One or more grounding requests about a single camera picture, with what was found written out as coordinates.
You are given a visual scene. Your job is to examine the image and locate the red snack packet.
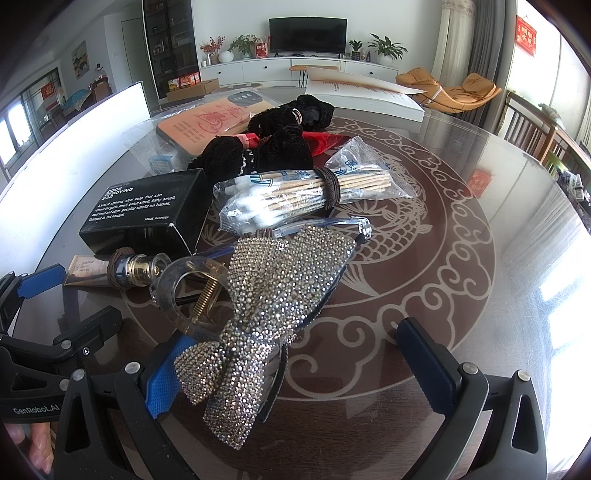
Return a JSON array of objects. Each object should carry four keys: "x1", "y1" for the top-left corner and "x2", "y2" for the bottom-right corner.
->
[{"x1": 208, "y1": 129, "x2": 349, "y2": 159}]

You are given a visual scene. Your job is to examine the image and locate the blue white medicine box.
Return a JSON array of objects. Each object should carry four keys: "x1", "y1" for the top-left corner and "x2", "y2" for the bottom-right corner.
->
[{"x1": 148, "y1": 155, "x2": 174, "y2": 175}]

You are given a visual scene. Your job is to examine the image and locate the black flat television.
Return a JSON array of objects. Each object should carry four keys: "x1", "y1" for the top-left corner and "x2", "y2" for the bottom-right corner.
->
[{"x1": 269, "y1": 17, "x2": 348, "y2": 55}]

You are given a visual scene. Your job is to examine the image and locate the cardboard box on floor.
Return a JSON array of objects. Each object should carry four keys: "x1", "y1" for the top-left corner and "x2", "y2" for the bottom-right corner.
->
[{"x1": 166, "y1": 78, "x2": 219, "y2": 102}]

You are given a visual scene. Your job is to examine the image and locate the green potted plant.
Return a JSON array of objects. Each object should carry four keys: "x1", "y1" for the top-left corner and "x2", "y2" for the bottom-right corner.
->
[
  {"x1": 369, "y1": 33, "x2": 408, "y2": 66},
  {"x1": 229, "y1": 34, "x2": 259, "y2": 59}
]

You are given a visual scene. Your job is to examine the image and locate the white storage bin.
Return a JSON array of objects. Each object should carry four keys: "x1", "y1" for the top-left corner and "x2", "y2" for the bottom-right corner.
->
[{"x1": 0, "y1": 82, "x2": 149, "y2": 274}]

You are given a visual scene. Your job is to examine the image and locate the green potted plant right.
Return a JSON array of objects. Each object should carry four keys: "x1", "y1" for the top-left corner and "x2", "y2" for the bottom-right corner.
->
[{"x1": 369, "y1": 33, "x2": 408, "y2": 66}]

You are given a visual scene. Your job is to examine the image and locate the wooden bench stool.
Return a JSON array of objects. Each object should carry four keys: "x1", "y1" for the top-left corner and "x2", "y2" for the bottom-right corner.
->
[{"x1": 288, "y1": 64, "x2": 341, "y2": 89}]

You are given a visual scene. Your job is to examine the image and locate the person's left hand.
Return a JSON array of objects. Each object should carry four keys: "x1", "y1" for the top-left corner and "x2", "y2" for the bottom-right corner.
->
[{"x1": 5, "y1": 423, "x2": 54, "y2": 474}]

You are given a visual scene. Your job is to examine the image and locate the small tube with metal cap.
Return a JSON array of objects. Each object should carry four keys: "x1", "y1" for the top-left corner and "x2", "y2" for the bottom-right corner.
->
[{"x1": 63, "y1": 247, "x2": 171, "y2": 290}]

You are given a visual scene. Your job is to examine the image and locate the red flowers in white vase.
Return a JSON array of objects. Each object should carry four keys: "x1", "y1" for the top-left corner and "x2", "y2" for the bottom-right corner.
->
[{"x1": 200, "y1": 36, "x2": 235, "y2": 64}]

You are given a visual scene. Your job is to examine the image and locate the grey curtain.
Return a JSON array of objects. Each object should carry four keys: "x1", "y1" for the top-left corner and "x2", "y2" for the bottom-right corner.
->
[{"x1": 466, "y1": 0, "x2": 518, "y2": 126}]

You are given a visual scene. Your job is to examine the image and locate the green potted plant left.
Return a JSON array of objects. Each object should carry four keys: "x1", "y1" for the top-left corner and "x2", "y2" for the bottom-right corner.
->
[{"x1": 229, "y1": 34, "x2": 259, "y2": 59}]

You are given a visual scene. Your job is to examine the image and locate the cotton swabs plastic bag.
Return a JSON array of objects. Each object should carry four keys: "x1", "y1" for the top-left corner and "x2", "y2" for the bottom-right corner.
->
[{"x1": 213, "y1": 136, "x2": 416, "y2": 236}]

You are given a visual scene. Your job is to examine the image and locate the orange phone case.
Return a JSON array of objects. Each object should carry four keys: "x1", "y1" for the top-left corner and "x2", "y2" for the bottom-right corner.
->
[{"x1": 155, "y1": 90, "x2": 276, "y2": 156}]

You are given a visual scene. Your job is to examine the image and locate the white flat gift box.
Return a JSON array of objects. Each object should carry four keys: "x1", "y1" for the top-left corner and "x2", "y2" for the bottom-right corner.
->
[{"x1": 305, "y1": 67, "x2": 425, "y2": 122}]

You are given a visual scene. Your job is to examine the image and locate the red paper window decoration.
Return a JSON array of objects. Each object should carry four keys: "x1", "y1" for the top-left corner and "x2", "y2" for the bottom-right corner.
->
[{"x1": 515, "y1": 16, "x2": 537, "y2": 56}]

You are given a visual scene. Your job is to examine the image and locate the black odor removing bar box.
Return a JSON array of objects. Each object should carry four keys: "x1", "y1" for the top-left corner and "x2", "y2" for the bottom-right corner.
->
[{"x1": 79, "y1": 169, "x2": 212, "y2": 260}]

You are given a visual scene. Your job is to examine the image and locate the black velvet scrunchie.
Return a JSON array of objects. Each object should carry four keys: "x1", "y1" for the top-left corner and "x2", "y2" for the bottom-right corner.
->
[
  {"x1": 187, "y1": 126, "x2": 314, "y2": 184},
  {"x1": 247, "y1": 94, "x2": 335, "y2": 138}
]

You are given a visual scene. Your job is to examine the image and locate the dark glass display cabinet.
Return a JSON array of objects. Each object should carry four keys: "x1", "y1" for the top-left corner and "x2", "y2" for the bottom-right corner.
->
[{"x1": 141, "y1": 0, "x2": 198, "y2": 100}]

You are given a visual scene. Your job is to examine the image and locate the white tv cabinet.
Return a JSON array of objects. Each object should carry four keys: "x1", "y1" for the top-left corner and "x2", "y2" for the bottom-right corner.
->
[{"x1": 199, "y1": 57, "x2": 399, "y2": 88}]

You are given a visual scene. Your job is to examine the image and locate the small potted plant by tv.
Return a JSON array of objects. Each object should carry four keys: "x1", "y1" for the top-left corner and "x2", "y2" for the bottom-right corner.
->
[{"x1": 349, "y1": 39, "x2": 363, "y2": 61}]

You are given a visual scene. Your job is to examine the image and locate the rhinestone bow hair clip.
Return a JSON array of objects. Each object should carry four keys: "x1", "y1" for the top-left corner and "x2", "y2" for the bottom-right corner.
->
[{"x1": 150, "y1": 222, "x2": 366, "y2": 450}]

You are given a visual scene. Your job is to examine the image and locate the orange rocking lounge chair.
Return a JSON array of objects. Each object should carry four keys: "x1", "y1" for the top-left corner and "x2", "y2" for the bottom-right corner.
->
[{"x1": 396, "y1": 67, "x2": 502, "y2": 114}]

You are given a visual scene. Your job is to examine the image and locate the wooden dining chair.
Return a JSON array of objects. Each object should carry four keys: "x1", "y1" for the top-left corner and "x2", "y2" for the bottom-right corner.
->
[{"x1": 496, "y1": 91, "x2": 590, "y2": 179}]

